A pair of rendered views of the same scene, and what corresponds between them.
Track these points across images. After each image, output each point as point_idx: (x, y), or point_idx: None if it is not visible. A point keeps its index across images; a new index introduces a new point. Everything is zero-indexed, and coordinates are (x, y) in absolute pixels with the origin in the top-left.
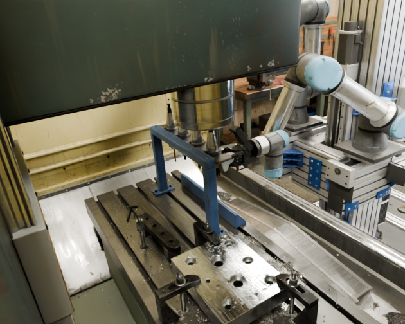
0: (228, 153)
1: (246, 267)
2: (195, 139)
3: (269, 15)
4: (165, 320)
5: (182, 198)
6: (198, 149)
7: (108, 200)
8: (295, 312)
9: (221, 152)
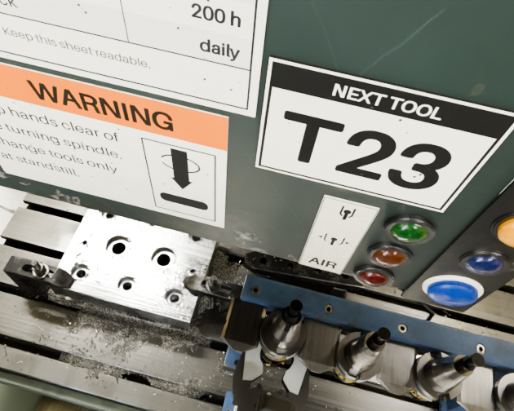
0: (257, 369)
1: (120, 270)
2: (356, 338)
3: None
4: None
5: (391, 405)
6: (310, 313)
7: (485, 300)
8: (53, 294)
9: (284, 373)
